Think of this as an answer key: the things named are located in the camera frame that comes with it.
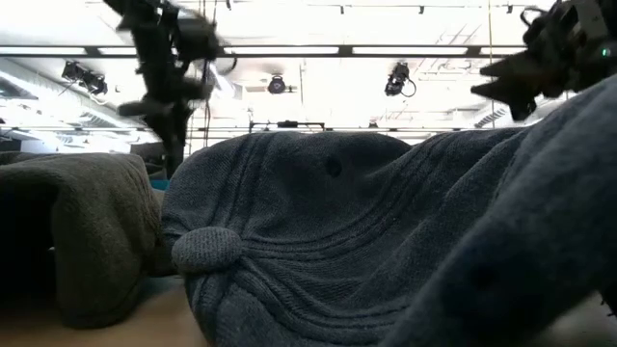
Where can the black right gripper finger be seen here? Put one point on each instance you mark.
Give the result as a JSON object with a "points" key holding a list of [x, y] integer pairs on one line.
{"points": [[513, 65], [511, 96]]}

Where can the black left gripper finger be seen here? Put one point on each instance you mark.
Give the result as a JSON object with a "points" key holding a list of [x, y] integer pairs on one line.
{"points": [[174, 149]]}

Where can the grey-blue denim cap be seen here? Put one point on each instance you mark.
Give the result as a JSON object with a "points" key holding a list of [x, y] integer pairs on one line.
{"points": [[308, 217]]}

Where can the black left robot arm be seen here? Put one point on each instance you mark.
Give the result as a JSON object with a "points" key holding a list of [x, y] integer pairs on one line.
{"points": [[159, 29]]}

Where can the dark cap in bin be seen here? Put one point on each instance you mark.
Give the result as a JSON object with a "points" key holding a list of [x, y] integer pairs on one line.
{"points": [[149, 156]]}

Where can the teal plastic bin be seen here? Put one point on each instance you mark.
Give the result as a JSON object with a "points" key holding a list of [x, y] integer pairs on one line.
{"points": [[159, 184]]}

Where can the black ceiling spotlight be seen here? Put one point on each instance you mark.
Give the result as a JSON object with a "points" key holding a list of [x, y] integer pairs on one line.
{"points": [[84, 78], [276, 85], [397, 79]]}

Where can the olive-brown cap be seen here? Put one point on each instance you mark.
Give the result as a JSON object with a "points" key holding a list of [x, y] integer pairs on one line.
{"points": [[96, 217]]}

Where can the dark navy cap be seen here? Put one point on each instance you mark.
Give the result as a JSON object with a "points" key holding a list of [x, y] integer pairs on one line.
{"points": [[540, 231]]}

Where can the dark ceiling beam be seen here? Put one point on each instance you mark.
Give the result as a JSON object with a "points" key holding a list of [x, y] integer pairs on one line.
{"points": [[337, 50]]}

